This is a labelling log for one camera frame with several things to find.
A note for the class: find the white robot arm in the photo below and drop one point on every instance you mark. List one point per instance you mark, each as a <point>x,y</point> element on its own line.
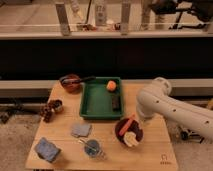
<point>155,98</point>

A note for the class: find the brown bowl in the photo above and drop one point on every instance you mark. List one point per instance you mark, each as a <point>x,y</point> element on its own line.
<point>71,88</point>

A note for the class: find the dark red bowl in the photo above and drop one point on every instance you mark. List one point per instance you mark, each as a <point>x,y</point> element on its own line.
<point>135,127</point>

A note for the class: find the orange fruit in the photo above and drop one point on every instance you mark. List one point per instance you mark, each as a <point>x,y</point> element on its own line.
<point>111,86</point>

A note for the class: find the green plastic tray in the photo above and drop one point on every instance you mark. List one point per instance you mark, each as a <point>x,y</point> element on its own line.
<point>96,100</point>

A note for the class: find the orange carrot stick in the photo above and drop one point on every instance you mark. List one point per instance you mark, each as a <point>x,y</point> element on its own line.
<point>127,125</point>

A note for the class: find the small metal cup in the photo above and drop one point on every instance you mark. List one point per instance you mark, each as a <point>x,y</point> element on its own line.
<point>58,106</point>

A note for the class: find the grey folded cloth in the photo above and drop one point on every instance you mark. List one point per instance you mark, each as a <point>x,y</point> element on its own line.
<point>81,129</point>

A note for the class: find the cream banana toy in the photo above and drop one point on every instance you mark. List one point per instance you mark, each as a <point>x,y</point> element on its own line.
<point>130,139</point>

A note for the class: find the blue glass cup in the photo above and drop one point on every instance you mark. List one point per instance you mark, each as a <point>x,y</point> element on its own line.
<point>92,153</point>

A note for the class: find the brown toy figure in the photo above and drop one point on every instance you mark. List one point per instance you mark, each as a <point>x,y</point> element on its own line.
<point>47,111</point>

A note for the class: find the blue sponge block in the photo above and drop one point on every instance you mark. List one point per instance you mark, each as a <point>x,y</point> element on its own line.
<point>46,150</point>

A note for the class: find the black tripod stand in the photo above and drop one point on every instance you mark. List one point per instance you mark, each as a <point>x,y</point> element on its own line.
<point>190,136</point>

